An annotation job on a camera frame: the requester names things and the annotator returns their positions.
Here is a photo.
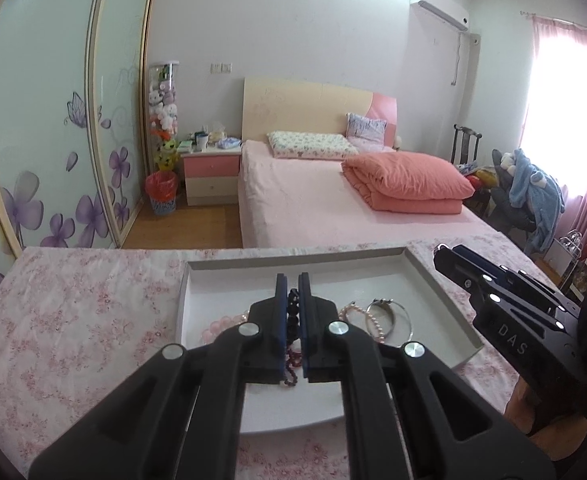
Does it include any dark office chair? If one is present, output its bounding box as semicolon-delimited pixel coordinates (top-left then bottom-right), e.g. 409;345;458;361
488;150;539;233

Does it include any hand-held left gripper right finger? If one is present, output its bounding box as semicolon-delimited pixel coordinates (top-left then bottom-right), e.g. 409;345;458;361
298;271;557;480

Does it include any white air conditioner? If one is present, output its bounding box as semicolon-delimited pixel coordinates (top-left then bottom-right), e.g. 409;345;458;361
409;0;470;32

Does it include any flower print sliding wardrobe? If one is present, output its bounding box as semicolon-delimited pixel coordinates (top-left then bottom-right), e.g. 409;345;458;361
0;0;161;321

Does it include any trash bin with red bag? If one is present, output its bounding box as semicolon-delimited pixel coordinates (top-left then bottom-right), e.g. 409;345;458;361
146;170;178;217

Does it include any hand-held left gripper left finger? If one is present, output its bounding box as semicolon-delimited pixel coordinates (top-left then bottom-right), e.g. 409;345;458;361
28;273;289;480

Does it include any white air conditioner pipe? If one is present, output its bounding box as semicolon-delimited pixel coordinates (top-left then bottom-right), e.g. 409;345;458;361
451;30;480;88

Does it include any clear tube of plush toys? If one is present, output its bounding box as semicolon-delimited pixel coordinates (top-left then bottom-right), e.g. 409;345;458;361
148;61;180;171

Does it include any beige and pink headboard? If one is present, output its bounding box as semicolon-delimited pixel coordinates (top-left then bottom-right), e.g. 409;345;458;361
242;77;399;151

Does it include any pink floral tablecloth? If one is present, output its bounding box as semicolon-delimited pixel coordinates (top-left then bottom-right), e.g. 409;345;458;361
0;237;564;480

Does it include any pink bead bracelet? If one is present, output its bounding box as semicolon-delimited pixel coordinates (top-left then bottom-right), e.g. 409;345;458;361
199;312;248;347

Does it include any white cardboard box tray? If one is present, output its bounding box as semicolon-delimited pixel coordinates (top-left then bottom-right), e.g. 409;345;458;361
176;246;485;436

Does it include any yellow plush toy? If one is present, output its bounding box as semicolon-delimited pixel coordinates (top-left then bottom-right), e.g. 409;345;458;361
468;167;497;191

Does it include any folded pink quilt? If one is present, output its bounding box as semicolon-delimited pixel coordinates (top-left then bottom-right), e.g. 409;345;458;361
342;152;475;213

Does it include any dark wooden chair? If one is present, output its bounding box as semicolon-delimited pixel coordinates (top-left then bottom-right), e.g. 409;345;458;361
452;124;483;166

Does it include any small lilac pillow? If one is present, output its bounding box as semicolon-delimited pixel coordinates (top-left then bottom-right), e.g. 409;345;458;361
346;112;389;150

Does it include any floral pillow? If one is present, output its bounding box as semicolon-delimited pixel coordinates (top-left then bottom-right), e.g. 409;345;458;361
266;131;360;161

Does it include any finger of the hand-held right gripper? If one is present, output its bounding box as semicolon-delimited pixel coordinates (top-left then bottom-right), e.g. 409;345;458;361
433;244;564;331
453;244;581;318

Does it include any pink pearl bracelet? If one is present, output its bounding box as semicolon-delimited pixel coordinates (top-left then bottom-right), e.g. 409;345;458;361
337;301;385;346

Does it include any silver bangle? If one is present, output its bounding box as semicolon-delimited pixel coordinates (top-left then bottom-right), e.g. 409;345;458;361
365;298;415;347

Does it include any bed with pink sheet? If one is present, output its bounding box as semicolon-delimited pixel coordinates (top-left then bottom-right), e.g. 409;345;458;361
237;139;511;250

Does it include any pink and cream nightstand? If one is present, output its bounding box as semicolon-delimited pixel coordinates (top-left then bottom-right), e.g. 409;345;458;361
180;146;243;207

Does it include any black bead bracelet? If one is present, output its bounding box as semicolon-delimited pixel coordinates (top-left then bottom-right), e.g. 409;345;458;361
287;287;302;347

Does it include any dark red bead necklace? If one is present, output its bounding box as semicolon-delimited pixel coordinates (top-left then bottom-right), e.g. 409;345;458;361
284;349;305;389

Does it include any blue plush robe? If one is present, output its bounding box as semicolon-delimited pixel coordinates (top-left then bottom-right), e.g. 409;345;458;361
498;148;567;256

